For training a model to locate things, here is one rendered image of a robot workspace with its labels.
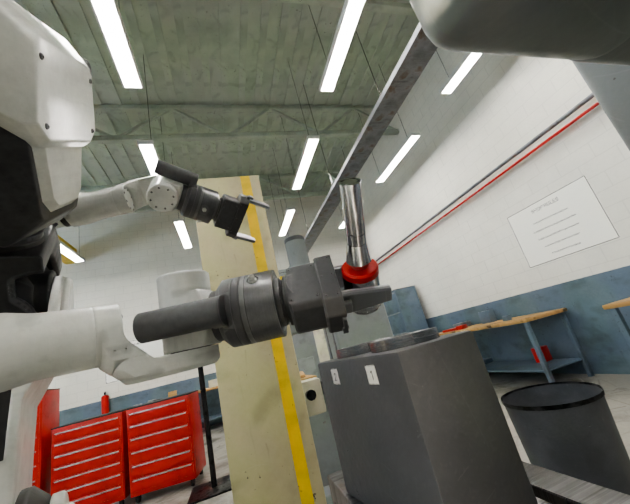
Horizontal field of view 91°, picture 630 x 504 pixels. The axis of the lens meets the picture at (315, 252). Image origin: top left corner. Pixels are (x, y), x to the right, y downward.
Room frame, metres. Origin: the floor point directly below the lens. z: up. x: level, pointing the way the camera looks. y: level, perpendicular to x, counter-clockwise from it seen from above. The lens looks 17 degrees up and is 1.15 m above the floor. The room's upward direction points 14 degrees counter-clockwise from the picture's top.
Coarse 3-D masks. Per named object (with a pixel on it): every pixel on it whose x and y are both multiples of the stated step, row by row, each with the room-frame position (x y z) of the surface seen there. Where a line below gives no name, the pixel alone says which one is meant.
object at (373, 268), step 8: (344, 264) 0.39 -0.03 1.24; (376, 264) 0.38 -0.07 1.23; (344, 272) 0.38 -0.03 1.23; (352, 272) 0.37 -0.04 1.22; (360, 272) 0.37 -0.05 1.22; (368, 272) 0.37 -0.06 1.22; (376, 272) 0.37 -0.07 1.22; (352, 280) 0.37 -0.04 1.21; (360, 280) 0.37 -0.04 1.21; (368, 280) 0.37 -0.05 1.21
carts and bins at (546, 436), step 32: (544, 384) 2.12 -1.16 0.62; (576, 384) 1.99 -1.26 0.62; (512, 416) 1.92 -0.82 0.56; (544, 416) 1.74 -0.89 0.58; (576, 416) 1.69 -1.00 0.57; (608, 416) 1.72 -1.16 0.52; (544, 448) 1.80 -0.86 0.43; (576, 448) 1.71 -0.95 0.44; (608, 448) 1.70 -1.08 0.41; (608, 480) 1.70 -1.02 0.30
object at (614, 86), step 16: (576, 64) 0.44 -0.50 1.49; (592, 64) 0.42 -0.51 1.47; (608, 64) 0.40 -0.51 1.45; (592, 80) 0.43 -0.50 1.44; (608, 80) 0.41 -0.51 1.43; (624, 80) 0.40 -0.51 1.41; (608, 96) 0.42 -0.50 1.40; (624, 96) 0.41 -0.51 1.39; (608, 112) 0.44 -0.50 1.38; (624, 112) 0.42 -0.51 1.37; (624, 128) 0.43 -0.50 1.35
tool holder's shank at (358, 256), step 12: (348, 180) 0.30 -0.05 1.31; (360, 180) 0.29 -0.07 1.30; (348, 192) 0.29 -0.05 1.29; (360, 192) 0.30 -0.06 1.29; (348, 204) 0.31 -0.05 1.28; (360, 204) 0.31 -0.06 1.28; (348, 216) 0.32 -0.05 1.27; (360, 216) 0.32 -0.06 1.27; (348, 228) 0.33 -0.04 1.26; (360, 228) 0.33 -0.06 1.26; (348, 240) 0.34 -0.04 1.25; (360, 240) 0.34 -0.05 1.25; (348, 252) 0.36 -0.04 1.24; (360, 252) 0.35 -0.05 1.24; (348, 264) 0.37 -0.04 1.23; (360, 264) 0.36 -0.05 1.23
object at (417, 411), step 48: (432, 336) 0.39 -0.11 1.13; (336, 384) 0.49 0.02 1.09; (384, 384) 0.38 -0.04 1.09; (432, 384) 0.36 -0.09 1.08; (480, 384) 0.39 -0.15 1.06; (336, 432) 0.53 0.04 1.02; (384, 432) 0.41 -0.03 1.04; (432, 432) 0.35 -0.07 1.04; (480, 432) 0.38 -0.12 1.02; (384, 480) 0.43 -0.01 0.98; (432, 480) 0.35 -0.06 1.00; (480, 480) 0.37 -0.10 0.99; (528, 480) 0.40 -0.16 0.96
